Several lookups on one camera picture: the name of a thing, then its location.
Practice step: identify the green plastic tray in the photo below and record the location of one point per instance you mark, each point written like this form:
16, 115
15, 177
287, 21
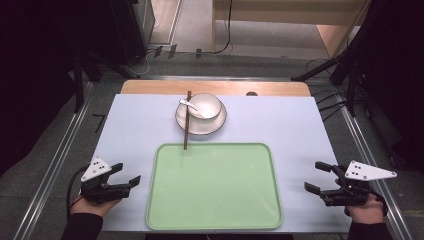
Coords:
213, 186

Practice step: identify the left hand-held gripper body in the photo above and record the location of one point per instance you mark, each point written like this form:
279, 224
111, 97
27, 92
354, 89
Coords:
96, 191

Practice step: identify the black stand legs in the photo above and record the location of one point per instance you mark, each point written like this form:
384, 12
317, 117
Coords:
340, 65
78, 86

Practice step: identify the pale blue table mat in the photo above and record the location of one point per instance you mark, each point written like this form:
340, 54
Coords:
133, 133

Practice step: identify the black cabinet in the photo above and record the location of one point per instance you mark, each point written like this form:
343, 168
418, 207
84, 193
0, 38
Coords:
128, 30

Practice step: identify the white ceramic plate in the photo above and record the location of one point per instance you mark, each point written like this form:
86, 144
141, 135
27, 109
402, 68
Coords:
203, 127

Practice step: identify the person's left hand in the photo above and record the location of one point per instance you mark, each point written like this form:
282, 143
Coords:
93, 208

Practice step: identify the light wooden furniture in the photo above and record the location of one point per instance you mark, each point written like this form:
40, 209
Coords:
286, 11

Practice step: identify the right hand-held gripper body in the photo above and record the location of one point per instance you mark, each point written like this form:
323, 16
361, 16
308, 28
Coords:
353, 195

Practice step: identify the aluminium frame rail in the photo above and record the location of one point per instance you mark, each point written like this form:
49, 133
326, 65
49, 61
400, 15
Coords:
55, 170
364, 153

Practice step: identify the white ceramic spoon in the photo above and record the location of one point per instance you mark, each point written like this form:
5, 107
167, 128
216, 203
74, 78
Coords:
186, 103

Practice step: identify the person's right hand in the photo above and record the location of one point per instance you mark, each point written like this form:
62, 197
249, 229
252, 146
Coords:
366, 213

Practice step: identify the brown wooden chopstick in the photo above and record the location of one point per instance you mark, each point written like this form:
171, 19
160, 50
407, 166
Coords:
186, 126

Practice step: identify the wooden table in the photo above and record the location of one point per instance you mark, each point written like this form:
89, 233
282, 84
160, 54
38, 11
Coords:
160, 87

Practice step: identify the white ceramic bowl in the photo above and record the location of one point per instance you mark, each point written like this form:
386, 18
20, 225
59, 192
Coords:
210, 103

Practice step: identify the dark curtain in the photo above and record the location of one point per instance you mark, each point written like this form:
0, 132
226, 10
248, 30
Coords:
33, 66

